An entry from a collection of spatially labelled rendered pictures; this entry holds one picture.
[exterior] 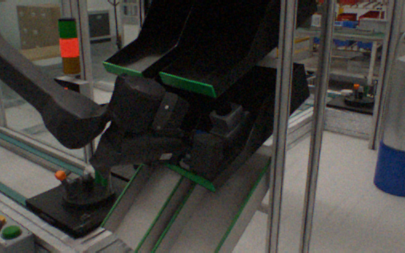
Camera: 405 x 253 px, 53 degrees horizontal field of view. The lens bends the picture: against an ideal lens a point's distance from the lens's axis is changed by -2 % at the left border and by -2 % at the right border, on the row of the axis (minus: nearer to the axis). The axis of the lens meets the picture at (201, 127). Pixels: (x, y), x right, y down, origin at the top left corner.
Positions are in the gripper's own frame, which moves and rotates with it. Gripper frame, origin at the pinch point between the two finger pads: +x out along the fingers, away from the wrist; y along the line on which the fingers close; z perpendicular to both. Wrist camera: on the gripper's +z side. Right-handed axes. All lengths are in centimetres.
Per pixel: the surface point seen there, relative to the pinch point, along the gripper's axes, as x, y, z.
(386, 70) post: 112, 14, 21
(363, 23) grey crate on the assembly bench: 515, 212, 99
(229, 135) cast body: 6.0, -2.0, 1.5
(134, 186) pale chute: 5.0, 21.4, -15.7
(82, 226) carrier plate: -0.6, 31.9, -28.6
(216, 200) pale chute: 11.2, 2.7, -13.2
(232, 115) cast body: 5.8, -2.1, 5.1
